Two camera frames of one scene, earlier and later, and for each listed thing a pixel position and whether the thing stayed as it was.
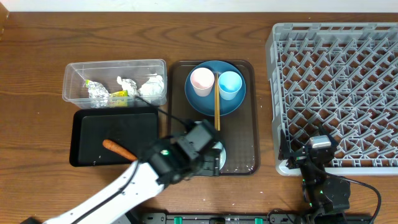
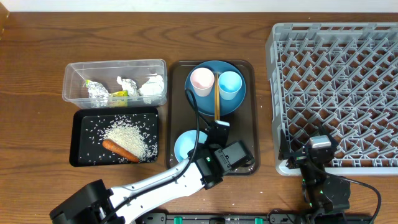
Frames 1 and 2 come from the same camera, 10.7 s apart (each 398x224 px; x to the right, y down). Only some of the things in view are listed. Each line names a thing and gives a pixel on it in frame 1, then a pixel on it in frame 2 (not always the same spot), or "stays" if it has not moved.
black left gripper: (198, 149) to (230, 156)
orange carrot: (113, 146) stays
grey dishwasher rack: (342, 76) stays
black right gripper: (298, 158) stays
